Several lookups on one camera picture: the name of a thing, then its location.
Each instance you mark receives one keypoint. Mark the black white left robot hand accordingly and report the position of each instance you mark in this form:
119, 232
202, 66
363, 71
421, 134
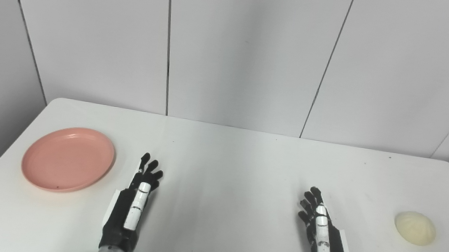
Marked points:
123, 216

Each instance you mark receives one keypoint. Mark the pink round plate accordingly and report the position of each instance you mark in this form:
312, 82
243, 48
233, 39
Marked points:
67, 159

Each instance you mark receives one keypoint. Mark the white steamed bun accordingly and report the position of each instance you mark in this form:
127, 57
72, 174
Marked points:
415, 228

